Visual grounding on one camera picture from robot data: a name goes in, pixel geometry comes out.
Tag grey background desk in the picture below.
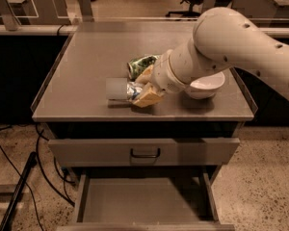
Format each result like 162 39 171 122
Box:
232 0 289 28
7 0 70 25

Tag grey background desk left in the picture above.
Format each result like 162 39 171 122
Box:
7 0 70 25

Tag grey top drawer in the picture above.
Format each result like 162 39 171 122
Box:
48 138 240 167

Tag black bar on floor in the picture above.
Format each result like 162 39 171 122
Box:
0 152 37 231

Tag black drawer handle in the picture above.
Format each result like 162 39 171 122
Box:
130 148 161 159

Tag clear acrylic barrier panel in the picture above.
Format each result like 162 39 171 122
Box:
0 0 289 26

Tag black floor cable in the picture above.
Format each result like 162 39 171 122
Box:
34 124 76 208

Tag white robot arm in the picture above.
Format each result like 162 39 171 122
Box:
133 7 289 107

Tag grey metal drawer cabinet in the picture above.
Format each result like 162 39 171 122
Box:
30 19 259 231

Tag grey background desk right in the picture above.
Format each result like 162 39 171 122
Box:
232 0 289 28

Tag grey open middle drawer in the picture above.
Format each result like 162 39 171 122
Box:
56 167 235 231

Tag crushed green soda can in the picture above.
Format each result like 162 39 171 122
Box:
127 55 159 81

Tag white ceramic bowl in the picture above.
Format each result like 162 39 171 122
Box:
185 72 225 99

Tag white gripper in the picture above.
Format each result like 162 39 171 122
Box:
132 38 228 108

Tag grey metal post far left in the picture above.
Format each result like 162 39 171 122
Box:
0 0 19 31

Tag silver blue redbull can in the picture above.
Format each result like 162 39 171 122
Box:
106 78 144 100

